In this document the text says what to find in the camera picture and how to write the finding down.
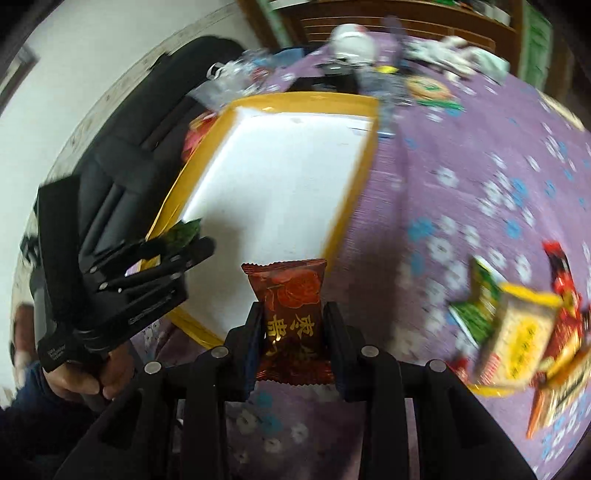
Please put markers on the clear plastic bag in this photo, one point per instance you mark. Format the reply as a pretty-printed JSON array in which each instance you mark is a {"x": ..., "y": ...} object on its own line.
[{"x": 235, "y": 79}]

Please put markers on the red candy packet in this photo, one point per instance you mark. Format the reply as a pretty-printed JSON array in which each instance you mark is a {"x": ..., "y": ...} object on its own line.
[{"x": 565, "y": 366}]

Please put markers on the small green snack packet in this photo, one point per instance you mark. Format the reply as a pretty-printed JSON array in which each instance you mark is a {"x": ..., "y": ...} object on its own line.
[{"x": 180, "y": 235}]

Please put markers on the white plush toy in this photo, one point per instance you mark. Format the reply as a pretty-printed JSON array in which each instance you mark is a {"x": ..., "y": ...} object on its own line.
[{"x": 454, "y": 54}]

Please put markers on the framed wall picture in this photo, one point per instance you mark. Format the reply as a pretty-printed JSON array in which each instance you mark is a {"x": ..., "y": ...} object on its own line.
[{"x": 17, "y": 71}]

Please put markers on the dark red jujube snack packet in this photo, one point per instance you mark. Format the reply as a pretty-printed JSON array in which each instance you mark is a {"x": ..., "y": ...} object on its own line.
[{"x": 291, "y": 294}]

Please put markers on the round biscuit green packet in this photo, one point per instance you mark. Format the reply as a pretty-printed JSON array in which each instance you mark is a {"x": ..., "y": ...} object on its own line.
[{"x": 427, "y": 91}]

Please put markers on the purple floral tablecloth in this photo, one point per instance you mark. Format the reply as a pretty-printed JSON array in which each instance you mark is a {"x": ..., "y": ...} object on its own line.
[{"x": 496, "y": 180}]

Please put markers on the person's left hand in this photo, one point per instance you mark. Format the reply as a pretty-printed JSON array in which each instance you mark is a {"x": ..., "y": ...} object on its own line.
[{"x": 70, "y": 382}]

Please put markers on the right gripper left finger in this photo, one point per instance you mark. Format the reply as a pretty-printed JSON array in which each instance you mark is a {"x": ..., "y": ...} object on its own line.
[{"x": 226, "y": 373}]

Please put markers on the yellow pastry packet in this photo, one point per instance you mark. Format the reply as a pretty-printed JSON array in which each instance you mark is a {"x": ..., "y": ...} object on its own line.
[{"x": 523, "y": 324}]

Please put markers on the black leather sofa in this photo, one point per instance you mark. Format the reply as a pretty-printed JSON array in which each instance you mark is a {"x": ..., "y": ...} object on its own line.
[{"x": 133, "y": 161}]

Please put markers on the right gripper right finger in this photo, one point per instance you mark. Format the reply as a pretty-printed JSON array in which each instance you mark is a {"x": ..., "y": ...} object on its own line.
[{"x": 365, "y": 373}]

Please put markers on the wooden cabinet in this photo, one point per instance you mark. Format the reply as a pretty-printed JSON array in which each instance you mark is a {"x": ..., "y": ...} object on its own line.
[{"x": 516, "y": 31}]

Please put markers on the green and white snack packet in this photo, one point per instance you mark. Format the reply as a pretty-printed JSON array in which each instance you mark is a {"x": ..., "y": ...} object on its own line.
[{"x": 475, "y": 316}]

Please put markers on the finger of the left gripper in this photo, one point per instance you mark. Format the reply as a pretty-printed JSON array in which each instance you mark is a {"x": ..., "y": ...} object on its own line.
[
  {"x": 193, "y": 254},
  {"x": 125, "y": 254}
]

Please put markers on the white round container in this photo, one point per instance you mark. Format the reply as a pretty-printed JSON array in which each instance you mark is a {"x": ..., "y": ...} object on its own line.
[{"x": 354, "y": 44}]

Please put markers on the red bag on sofa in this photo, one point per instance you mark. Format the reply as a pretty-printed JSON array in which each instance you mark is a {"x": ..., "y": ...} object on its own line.
[{"x": 197, "y": 129}]

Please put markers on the yellow tray with white bottom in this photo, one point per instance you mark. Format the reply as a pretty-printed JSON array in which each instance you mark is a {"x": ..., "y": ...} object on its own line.
[{"x": 275, "y": 179}]

